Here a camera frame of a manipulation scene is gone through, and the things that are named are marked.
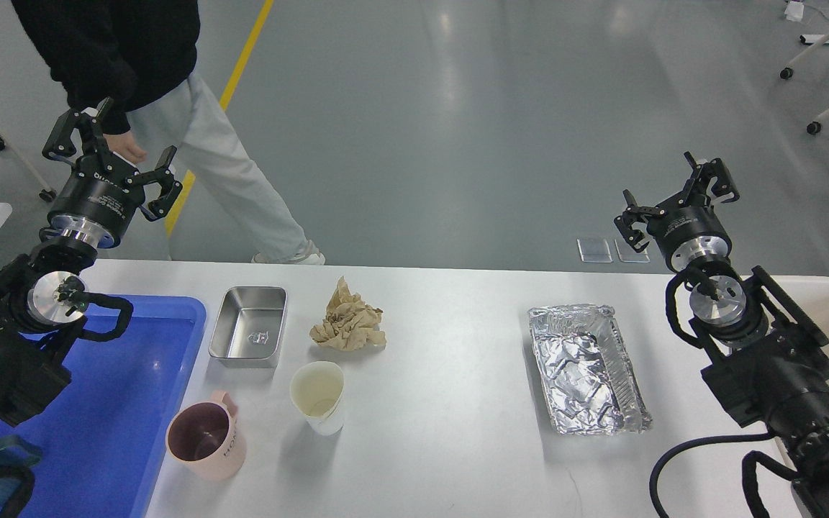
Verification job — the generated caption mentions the clear floor plate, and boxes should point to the clear floor plate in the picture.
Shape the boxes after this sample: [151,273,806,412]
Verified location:
[613,238,651,263]
[576,238,613,263]

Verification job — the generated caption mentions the stainless steel rectangular tin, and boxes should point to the stainless steel rectangular tin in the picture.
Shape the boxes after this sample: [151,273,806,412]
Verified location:
[209,286,288,368]

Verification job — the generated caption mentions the pink HOME mug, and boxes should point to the pink HOME mug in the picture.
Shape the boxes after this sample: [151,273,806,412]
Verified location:
[165,390,248,480]

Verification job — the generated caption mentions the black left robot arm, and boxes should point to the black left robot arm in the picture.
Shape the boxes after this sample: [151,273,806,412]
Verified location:
[0,98,182,517]

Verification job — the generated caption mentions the blue plastic tray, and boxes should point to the blue plastic tray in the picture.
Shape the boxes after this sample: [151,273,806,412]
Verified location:
[0,295,205,517]

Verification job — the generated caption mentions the clear floor plate left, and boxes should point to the clear floor plate left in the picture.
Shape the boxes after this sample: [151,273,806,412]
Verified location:
[576,238,613,263]

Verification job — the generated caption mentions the crumpled brown paper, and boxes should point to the crumpled brown paper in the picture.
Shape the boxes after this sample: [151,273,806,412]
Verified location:
[309,276,387,352]

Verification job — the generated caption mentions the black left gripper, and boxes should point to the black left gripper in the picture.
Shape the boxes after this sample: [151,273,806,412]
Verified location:
[42,97,182,249]

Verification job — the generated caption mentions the white paper cup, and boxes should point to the white paper cup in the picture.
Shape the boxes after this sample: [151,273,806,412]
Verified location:
[289,361,348,436]

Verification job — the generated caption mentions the aluminium foil tray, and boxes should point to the aluminium foil tray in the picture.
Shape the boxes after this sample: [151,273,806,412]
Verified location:
[527,303,653,436]

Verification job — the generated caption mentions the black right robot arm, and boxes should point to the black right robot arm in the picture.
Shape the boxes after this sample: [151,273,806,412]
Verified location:
[615,152,829,517]

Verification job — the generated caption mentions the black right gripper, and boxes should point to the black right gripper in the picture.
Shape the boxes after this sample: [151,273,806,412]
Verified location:
[613,151,740,273]

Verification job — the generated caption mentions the clear floor plate right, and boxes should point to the clear floor plate right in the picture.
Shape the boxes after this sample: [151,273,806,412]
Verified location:
[613,238,651,263]

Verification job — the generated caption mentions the person in black top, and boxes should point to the person in black top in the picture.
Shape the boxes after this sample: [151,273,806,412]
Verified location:
[12,1,325,265]

